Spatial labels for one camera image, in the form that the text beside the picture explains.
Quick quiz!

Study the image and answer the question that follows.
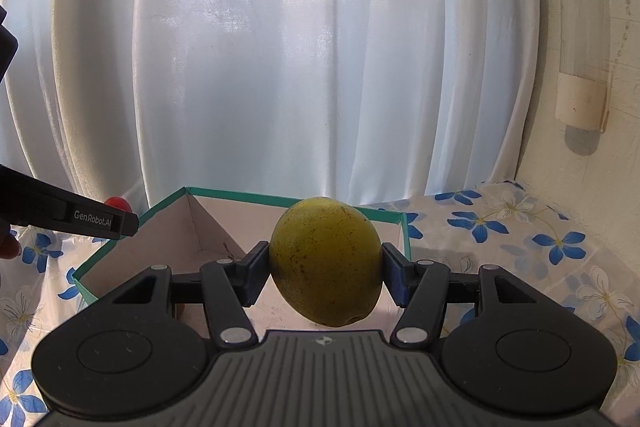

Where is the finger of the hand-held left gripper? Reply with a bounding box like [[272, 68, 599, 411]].
[[65, 198, 140, 241]]

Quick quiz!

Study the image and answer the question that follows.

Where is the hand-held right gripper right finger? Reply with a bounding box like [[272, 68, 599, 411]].
[[381, 243, 531, 348]]

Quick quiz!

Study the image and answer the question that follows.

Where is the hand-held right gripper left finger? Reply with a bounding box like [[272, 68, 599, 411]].
[[113, 241, 271, 348]]

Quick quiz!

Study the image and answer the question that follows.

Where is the red cherry tomato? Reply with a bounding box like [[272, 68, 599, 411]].
[[104, 195, 132, 216]]

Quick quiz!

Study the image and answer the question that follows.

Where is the speckled yellow pear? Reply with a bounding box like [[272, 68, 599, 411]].
[[269, 197, 384, 328]]

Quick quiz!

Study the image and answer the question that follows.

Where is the teal cardboard box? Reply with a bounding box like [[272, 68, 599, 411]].
[[70, 186, 414, 333]]

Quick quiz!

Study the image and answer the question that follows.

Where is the person's left hand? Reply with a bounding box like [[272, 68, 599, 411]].
[[0, 229, 22, 261]]

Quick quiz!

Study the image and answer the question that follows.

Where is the blue floral tablecloth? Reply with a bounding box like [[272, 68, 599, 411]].
[[0, 179, 640, 427]]

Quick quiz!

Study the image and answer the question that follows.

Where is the white curtain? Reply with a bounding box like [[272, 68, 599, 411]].
[[0, 0, 556, 233]]

